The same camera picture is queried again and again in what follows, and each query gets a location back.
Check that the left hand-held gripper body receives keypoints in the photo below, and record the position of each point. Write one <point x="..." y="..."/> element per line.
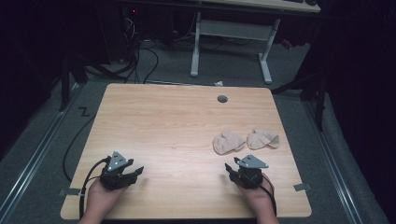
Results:
<point x="115" y="180"/>

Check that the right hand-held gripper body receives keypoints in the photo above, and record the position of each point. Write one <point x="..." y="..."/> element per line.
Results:
<point x="250" y="175"/>

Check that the person's right hand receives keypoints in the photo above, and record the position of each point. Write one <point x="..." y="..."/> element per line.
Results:
<point x="257" y="197"/>

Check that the person's left hand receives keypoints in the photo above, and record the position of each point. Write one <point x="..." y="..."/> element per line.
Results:
<point x="101" y="199"/>

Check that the beige crumpled sock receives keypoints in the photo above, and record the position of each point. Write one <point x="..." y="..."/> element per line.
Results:
<point x="262" y="139"/>
<point x="228" y="142"/>

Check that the grey tape strip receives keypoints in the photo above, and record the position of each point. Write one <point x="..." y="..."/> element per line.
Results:
<point x="302" y="187"/>
<point x="70" y="192"/>

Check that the white crumpled paper scrap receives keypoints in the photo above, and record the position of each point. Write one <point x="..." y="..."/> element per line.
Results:
<point x="219" y="83"/>

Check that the black metal stand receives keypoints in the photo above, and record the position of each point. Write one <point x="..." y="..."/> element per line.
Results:
<point x="65" y="84"/>
<point x="319" y="102"/>

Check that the red object under desk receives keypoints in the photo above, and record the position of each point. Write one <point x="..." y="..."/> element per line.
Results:
<point x="287" y="44"/>

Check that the white-legged wooden desk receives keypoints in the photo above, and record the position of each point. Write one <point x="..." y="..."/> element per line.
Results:
<point x="236" y="29"/>

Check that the metal floor rail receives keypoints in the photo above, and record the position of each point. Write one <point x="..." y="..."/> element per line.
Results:
<point x="32" y="161"/>
<point x="334" y="165"/>

